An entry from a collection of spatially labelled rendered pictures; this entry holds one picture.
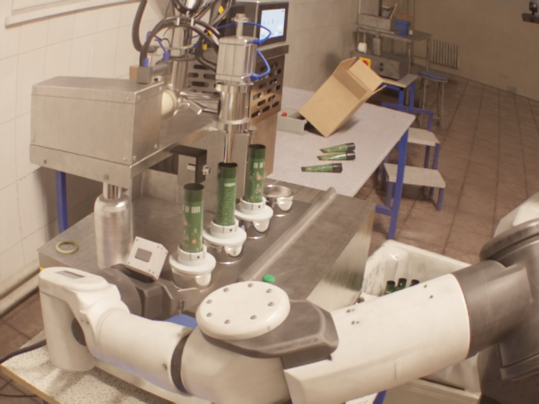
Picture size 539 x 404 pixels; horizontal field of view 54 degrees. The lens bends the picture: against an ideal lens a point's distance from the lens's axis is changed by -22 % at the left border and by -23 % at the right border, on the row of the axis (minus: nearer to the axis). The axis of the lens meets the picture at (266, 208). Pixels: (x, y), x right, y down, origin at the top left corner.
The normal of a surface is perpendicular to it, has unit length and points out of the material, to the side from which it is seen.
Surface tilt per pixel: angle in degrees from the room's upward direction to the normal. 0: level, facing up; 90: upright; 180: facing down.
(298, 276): 0
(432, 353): 81
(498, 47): 90
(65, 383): 0
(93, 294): 33
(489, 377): 102
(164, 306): 75
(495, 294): 43
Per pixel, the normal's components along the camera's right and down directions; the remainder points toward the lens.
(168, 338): -0.32, -0.75
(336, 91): -0.39, 0.33
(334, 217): 0.07, -0.91
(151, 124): 0.92, 0.22
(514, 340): -0.88, 0.05
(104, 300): 0.58, -0.65
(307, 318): -0.20, -0.89
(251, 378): 0.23, 0.37
